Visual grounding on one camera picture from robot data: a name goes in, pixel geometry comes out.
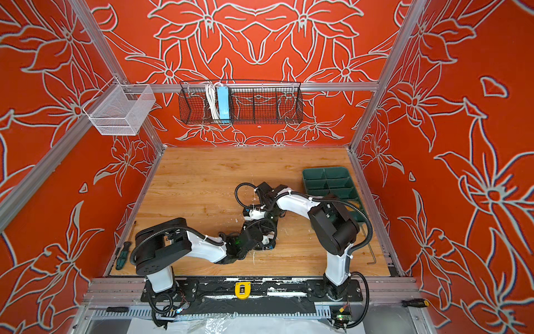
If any clear plastic wall bin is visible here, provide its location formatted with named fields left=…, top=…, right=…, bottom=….
left=83, top=84, right=156, bottom=136

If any light blue box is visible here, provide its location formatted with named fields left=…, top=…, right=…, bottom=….
left=217, top=86, right=230, bottom=123

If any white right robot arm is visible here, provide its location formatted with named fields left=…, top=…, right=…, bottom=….
left=234, top=182, right=374, bottom=300

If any green plastic divider tray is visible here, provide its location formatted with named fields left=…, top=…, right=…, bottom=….
left=303, top=166, right=367, bottom=224

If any metal hex key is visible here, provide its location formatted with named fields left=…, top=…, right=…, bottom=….
left=362, top=228, right=377, bottom=265

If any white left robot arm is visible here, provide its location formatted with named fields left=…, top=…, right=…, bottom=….
left=129, top=218, right=278, bottom=294

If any black wire wall basket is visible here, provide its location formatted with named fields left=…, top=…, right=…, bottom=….
left=178, top=80, right=304, bottom=125

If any green handled screwdriver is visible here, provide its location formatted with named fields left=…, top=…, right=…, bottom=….
left=115, top=241, right=132, bottom=271

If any white cable bundle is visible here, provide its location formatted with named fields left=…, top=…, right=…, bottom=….
left=205, top=83, right=221, bottom=122

